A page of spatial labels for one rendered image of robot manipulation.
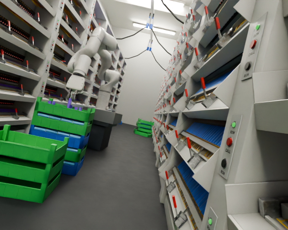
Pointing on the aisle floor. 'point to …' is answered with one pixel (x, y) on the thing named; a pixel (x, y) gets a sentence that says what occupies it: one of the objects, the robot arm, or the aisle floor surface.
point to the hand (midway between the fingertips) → (71, 97)
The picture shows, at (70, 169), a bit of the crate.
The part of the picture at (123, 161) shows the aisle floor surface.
